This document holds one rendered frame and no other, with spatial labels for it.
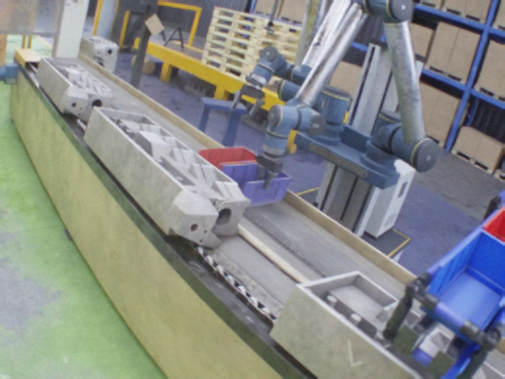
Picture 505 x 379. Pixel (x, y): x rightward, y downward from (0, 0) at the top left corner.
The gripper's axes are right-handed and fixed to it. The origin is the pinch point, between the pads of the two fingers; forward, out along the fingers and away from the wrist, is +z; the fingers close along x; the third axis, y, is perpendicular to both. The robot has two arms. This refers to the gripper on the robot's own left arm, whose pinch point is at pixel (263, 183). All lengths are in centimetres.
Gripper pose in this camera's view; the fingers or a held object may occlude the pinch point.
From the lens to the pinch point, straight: 207.3
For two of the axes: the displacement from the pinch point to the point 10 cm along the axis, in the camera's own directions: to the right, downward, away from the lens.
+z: -2.6, 8.8, 3.9
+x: 6.5, 4.6, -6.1
